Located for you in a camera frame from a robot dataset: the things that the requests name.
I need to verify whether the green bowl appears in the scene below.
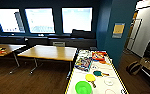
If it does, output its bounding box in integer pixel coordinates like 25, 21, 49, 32
74, 81, 93, 94

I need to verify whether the yellow wooden gaming table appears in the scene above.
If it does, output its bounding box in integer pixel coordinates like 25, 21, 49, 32
64, 49, 129, 94

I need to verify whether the white flat box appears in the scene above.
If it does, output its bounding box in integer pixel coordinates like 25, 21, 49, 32
77, 49, 93, 59

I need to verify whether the dark sofa cushion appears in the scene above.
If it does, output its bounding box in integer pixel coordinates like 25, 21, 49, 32
71, 29, 93, 40

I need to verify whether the white paper sign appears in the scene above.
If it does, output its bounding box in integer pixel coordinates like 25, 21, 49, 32
52, 41, 66, 47

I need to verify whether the colourful game box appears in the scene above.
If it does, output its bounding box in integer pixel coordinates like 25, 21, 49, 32
74, 56, 94, 72

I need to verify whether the long wooden table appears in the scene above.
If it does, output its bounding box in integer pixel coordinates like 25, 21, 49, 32
17, 44, 78, 79

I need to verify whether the yellow ping pong paddle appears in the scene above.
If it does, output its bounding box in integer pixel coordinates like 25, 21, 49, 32
84, 73, 98, 89

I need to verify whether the teal ping pong paddle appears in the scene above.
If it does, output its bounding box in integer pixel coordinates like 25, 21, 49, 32
92, 70, 110, 78

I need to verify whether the clear plastic bowl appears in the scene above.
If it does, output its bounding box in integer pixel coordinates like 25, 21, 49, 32
104, 77, 116, 86
104, 87, 116, 94

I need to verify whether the brown cardboard box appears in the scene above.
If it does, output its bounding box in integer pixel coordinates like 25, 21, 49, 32
139, 57, 150, 72

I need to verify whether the yellow wall sign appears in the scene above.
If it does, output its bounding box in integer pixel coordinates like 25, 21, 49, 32
112, 22, 126, 39

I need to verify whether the glass door with frame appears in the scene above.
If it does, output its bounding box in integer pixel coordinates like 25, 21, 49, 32
126, 18, 144, 51

